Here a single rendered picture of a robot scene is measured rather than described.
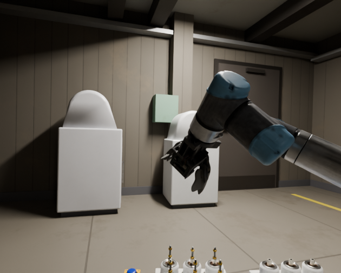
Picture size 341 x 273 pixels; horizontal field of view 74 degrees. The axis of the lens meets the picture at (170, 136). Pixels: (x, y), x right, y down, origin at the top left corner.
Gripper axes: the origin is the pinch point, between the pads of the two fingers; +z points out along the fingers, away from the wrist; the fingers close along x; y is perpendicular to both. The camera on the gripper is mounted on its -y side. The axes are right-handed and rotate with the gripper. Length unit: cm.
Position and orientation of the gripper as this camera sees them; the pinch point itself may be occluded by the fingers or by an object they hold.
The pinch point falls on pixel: (182, 175)
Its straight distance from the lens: 70.0
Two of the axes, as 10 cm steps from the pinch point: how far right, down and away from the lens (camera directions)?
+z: -2.8, 6.7, 6.8
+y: -6.7, 3.7, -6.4
